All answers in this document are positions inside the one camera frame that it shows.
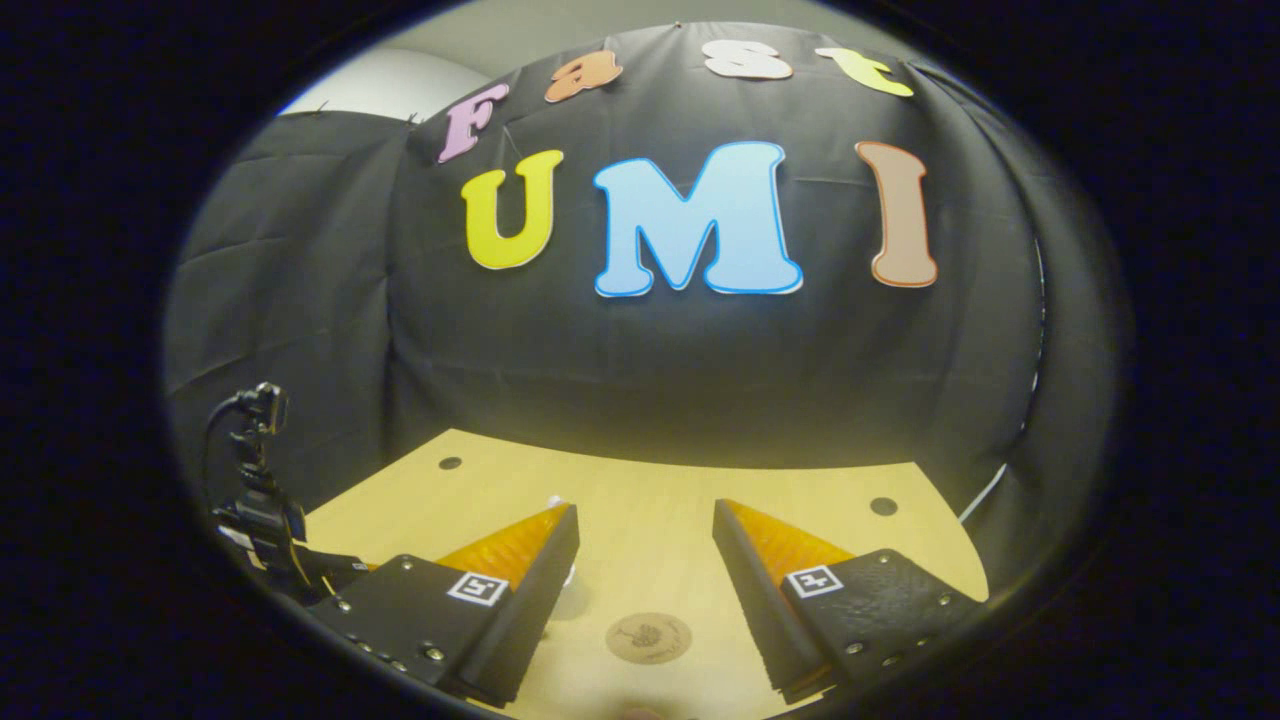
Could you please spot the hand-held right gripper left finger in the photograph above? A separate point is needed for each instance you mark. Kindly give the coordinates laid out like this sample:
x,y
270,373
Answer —
x,y
515,620

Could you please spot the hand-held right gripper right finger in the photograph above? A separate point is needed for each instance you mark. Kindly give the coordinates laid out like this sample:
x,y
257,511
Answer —
x,y
765,610

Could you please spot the white cup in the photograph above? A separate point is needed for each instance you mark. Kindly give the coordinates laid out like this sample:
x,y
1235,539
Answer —
x,y
569,576

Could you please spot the round brown coaster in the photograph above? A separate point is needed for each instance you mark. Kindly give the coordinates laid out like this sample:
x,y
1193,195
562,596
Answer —
x,y
649,638

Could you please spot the wooden desktop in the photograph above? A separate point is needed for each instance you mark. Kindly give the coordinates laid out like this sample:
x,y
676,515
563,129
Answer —
x,y
650,520

